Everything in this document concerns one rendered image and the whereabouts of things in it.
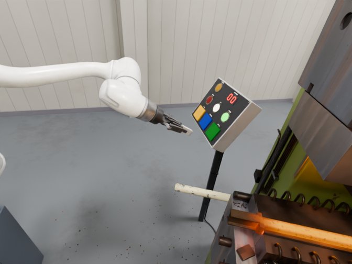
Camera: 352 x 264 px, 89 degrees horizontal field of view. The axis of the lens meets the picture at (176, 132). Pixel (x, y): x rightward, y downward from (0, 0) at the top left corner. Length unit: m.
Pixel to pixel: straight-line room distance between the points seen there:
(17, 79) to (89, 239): 1.30
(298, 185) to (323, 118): 0.42
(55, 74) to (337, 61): 0.76
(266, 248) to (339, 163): 0.32
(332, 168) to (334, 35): 0.26
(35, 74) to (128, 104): 0.30
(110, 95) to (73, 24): 2.39
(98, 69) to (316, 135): 0.72
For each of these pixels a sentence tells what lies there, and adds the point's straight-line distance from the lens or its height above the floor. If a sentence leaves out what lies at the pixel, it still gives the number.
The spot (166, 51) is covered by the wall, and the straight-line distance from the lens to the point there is 3.05.
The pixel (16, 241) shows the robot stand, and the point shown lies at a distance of 1.46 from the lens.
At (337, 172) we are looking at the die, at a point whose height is 1.29.
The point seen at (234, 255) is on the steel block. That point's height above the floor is 0.91.
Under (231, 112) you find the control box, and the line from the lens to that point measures 0.89.
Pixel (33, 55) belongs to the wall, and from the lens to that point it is 3.21.
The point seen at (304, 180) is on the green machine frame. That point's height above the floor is 1.03.
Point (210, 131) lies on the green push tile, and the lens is 0.92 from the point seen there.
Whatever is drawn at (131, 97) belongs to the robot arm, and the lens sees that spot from 0.66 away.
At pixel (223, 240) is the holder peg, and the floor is 0.88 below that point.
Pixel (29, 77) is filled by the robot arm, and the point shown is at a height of 1.29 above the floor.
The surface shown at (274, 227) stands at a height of 1.01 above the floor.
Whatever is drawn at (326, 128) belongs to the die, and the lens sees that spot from 0.43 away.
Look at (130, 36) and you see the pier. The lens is 2.66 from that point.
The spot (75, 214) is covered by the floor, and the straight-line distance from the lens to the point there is 1.89.
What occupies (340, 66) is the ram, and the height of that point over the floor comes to 1.44.
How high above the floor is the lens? 1.50
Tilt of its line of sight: 34 degrees down
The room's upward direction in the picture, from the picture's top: 5 degrees clockwise
